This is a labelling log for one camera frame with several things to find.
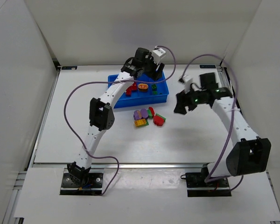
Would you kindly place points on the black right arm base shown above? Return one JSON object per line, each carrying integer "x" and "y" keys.
{"x": 197, "y": 187}

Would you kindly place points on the aluminium frame rail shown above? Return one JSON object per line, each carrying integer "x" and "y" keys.
{"x": 122, "y": 165}

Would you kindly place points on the blue plastic sorting tray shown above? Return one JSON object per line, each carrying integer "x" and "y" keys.
{"x": 144, "y": 98}

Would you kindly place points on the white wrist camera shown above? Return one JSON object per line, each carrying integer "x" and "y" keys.
{"x": 187, "y": 81}
{"x": 158, "y": 54}

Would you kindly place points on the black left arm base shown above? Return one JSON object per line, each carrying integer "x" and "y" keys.
{"x": 90, "y": 186}

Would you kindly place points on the small green lego brick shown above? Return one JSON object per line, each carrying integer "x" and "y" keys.
{"x": 154, "y": 87}

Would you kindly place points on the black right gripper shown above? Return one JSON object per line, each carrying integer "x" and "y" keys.
{"x": 186, "y": 98}

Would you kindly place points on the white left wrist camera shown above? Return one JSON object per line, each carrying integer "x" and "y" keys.
{"x": 158, "y": 54}

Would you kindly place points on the red lego brick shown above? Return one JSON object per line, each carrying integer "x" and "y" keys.
{"x": 128, "y": 92}
{"x": 134, "y": 87}

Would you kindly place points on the yellow lego brick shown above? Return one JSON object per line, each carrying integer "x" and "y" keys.
{"x": 141, "y": 123}

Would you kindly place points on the red green curved lego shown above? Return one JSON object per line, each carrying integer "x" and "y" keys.
{"x": 151, "y": 112}

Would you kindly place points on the purple round lego piece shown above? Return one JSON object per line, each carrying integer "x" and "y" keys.
{"x": 140, "y": 114}

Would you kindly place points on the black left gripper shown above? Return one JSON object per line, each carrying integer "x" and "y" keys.
{"x": 155, "y": 69}

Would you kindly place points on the red green lego block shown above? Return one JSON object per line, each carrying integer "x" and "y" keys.
{"x": 159, "y": 120}

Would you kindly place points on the orange round lego piece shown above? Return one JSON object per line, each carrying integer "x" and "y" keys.
{"x": 143, "y": 87}

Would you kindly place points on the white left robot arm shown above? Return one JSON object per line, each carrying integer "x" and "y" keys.
{"x": 101, "y": 114}

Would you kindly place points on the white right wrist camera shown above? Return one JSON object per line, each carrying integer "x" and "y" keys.
{"x": 187, "y": 81}

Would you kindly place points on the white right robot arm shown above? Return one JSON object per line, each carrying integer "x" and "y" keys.
{"x": 244, "y": 151}

